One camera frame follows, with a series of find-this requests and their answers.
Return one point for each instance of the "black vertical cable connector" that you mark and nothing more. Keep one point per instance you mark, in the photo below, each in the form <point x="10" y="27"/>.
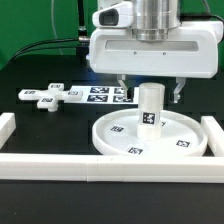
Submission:
<point x="82" y="32"/>

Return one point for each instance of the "white marker sheet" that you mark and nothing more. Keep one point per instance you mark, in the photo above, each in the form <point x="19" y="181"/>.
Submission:
<point x="103" y="95"/>

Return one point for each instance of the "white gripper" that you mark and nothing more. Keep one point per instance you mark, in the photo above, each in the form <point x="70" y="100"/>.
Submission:
<point x="190" y="51"/>

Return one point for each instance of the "white round table top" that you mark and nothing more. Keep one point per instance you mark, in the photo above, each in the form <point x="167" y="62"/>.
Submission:
<point x="116" y="134"/>

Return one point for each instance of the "white left fence bar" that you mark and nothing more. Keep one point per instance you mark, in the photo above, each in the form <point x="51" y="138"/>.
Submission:
<point x="7" y="127"/>

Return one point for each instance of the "white right fence bar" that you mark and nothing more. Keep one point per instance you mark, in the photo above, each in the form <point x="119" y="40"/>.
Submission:
<point x="215" y="135"/>

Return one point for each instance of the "white front fence bar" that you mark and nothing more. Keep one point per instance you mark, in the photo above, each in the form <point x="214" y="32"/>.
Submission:
<point x="110" y="168"/>

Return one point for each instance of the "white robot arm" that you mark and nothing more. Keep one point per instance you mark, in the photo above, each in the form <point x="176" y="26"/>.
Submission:
<point x="153" y="38"/>

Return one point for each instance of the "white fence bar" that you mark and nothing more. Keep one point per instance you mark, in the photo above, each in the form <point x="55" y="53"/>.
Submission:
<point x="215" y="135"/>
<point x="110" y="168"/>
<point x="7" y="127"/>

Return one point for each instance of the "white cross-shaped table base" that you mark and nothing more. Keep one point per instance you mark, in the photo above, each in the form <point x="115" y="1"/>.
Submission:
<point x="49" y="98"/>

